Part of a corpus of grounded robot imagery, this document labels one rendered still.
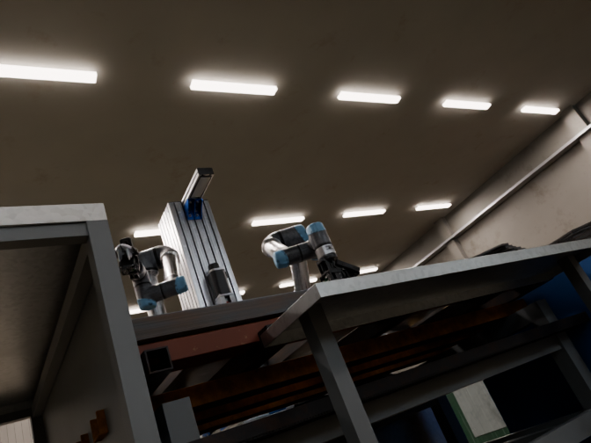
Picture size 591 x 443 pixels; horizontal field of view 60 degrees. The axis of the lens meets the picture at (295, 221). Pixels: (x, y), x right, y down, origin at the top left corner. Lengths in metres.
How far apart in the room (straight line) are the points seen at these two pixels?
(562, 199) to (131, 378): 12.29
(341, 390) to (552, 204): 12.09
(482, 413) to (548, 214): 8.64
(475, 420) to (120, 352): 4.30
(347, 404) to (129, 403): 0.41
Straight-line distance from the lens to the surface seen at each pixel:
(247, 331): 1.25
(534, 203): 13.23
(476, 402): 4.94
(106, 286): 1.00
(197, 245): 2.90
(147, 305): 2.28
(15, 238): 1.03
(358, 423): 1.06
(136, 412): 0.93
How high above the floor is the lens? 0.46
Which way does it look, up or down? 25 degrees up
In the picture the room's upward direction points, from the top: 23 degrees counter-clockwise
